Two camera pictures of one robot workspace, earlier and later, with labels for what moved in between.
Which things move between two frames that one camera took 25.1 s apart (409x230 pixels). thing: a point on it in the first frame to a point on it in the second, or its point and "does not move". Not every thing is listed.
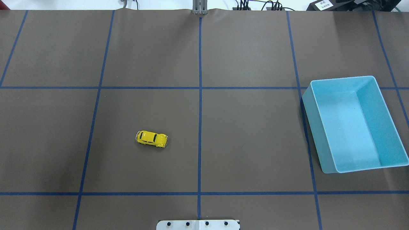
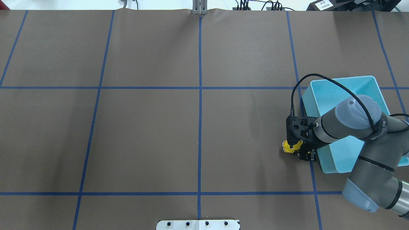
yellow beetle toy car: (148, 137) to (287, 148)
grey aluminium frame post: (199, 7) does not move
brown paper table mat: (113, 119) does not move
